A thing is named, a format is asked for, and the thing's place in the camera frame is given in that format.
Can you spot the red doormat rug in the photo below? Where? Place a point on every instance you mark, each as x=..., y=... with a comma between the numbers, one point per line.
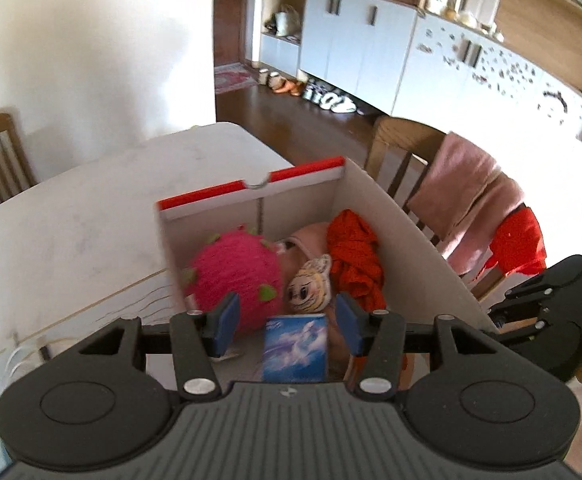
x=232, y=77

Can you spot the blue white tissue pack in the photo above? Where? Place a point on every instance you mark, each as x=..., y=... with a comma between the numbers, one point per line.
x=295, y=349

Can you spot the pink scarf on chair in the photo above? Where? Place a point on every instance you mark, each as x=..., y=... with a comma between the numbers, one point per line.
x=463, y=199

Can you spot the pink dragonfruit plush toy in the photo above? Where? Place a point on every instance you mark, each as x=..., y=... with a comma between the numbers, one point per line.
x=242, y=262

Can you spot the near wooden chair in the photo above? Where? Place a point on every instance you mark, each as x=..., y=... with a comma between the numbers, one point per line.
x=398, y=159

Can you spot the brown entrance door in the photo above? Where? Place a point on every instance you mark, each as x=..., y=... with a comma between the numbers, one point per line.
x=228, y=31

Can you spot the white red cardboard box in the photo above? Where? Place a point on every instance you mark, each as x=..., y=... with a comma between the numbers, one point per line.
x=418, y=283

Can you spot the red cloth on chair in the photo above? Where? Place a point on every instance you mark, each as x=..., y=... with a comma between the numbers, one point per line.
x=517, y=246

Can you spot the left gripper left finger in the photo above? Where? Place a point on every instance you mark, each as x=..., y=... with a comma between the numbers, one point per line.
x=196, y=338

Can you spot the shoes on floor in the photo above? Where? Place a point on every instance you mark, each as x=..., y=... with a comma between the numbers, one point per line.
x=314, y=91

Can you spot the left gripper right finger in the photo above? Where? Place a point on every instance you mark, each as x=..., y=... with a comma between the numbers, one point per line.
x=376, y=343

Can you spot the red knotted cloth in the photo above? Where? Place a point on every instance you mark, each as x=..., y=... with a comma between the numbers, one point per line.
x=356, y=267

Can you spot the white tall cabinet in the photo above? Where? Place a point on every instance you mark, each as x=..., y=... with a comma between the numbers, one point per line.
x=425, y=68

